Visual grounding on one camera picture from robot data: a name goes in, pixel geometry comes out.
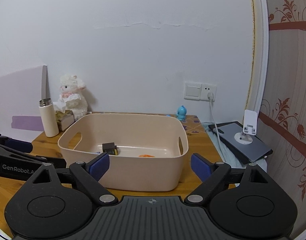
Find white power plug cable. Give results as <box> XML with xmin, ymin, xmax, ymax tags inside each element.
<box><xmin>207</xmin><ymin>92</ymin><xmax>225</xmax><ymax>160</ymax></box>

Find blue cartoon figurine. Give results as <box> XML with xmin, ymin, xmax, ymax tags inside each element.
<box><xmin>176</xmin><ymin>105</ymin><xmax>187</xmax><ymax>121</ymax></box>

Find white wall switch socket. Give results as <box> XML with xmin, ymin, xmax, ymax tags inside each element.
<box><xmin>183</xmin><ymin>81</ymin><xmax>217</xmax><ymax>102</ymax></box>

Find tissue box with tissue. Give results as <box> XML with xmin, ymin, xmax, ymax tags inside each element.
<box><xmin>54</xmin><ymin>93</ymin><xmax>80</xmax><ymax>131</ymax></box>

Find white plush lamb toy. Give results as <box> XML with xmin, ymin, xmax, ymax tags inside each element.
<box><xmin>54</xmin><ymin>74</ymin><xmax>88</xmax><ymax>121</ymax></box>

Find orange fabric item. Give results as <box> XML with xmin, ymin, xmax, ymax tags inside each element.
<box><xmin>138</xmin><ymin>154</ymin><xmax>155</xmax><ymax>158</ymax></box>

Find black cartoon blind box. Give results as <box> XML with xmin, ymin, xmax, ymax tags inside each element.
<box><xmin>102</xmin><ymin>142</ymin><xmax>118</xmax><ymax>155</ymax></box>

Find white lilac board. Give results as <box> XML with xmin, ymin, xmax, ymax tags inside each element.
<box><xmin>0</xmin><ymin>66</ymin><xmax>47</xmax><ymax>142</ymax></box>

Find beige plastic storage basket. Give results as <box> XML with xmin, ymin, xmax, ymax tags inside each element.
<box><xmin>58</xmin><ymin>113</ymin><xmax>189</xmax><ymax>192</ymax></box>

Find cream thermos bottle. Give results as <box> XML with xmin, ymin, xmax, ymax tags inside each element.
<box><xmin>39</xmin><ymin>98</ymin><xmax>59</xmax><ymax>138</ymax></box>

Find white phone stand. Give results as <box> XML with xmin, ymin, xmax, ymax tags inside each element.
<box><xmin>234</xmin><ymin>109</ymin><xmax>257</xmax><ymax>145</ymax></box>

